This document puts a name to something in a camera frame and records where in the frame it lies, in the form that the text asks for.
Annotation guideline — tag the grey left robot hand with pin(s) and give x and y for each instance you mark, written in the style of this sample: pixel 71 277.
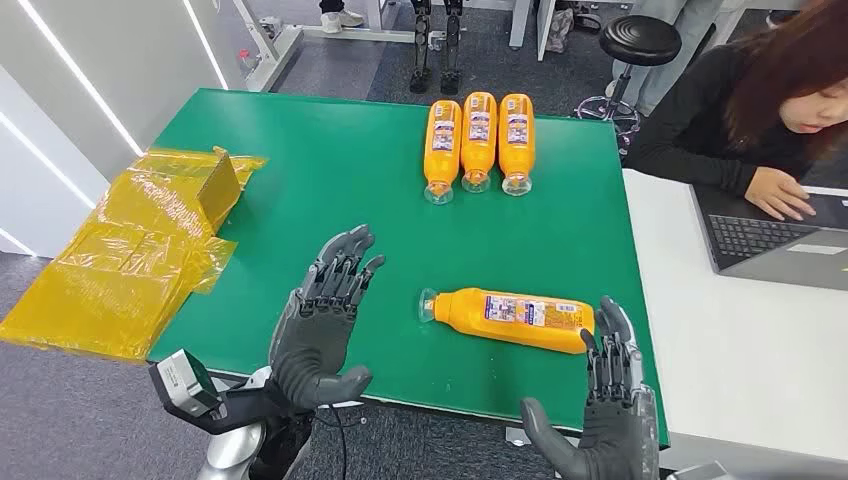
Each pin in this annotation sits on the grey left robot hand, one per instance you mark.
pixel 311 344

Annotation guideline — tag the person's right hand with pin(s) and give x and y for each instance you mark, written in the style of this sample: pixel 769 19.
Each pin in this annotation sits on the person's right hand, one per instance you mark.
pixel 775 192

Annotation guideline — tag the white desk leg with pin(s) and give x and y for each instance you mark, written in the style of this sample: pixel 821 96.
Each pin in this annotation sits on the white desk leg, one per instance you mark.
pixel 526 23

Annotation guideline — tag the green table mat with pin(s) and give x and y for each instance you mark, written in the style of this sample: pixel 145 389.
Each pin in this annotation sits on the green table mat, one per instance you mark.
pixel 331 172

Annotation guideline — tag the standing person in white shoes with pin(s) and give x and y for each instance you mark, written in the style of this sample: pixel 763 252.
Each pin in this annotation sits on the standing person in white shoes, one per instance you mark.
pixel 341 18

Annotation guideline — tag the seated person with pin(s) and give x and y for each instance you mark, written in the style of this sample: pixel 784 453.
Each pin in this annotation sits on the seated person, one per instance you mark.
pixel 696 119

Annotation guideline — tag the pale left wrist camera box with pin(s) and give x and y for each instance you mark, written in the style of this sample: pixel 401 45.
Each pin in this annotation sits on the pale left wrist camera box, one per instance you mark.
pixel 182 384

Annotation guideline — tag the black robot leg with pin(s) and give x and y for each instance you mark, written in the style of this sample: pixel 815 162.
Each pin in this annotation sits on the black robot leg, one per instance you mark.
pixel 420 46
pixel 451 46

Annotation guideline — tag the white metal frame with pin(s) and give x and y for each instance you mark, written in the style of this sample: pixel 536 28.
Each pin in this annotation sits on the white metal frame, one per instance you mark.
pixel 291 36

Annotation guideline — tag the yellow film wrapped box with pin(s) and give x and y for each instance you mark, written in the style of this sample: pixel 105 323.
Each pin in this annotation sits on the yellow film wrapped box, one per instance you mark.
pixel 179 189

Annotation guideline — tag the orange detergent bottle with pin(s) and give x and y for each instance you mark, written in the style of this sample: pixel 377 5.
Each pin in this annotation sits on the orange detergent bottle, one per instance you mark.
pixel 442 156
pixel 478 149
pixel 477 322
pixel 517 152

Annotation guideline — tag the black round stool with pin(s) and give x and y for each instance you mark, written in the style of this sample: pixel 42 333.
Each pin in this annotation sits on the black round stool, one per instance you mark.
pixel 639 40

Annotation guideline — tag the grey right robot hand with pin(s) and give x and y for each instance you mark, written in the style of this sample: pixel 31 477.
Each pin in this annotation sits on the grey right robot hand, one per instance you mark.
pixel 616 437

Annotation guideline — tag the grey laptop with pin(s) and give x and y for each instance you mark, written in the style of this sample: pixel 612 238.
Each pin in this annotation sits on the grey laptop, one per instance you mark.
pixel 762 245

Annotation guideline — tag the grey plastic bag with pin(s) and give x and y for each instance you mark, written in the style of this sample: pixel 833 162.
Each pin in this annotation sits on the grey plastic bag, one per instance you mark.
pixel 560 30

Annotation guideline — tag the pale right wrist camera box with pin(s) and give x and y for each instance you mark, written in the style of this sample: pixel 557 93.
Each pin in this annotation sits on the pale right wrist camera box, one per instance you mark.
pixel 699 473

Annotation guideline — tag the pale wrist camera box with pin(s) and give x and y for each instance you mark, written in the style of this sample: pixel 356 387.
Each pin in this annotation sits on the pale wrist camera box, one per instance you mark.
pixel 182 384
pixel 699 473

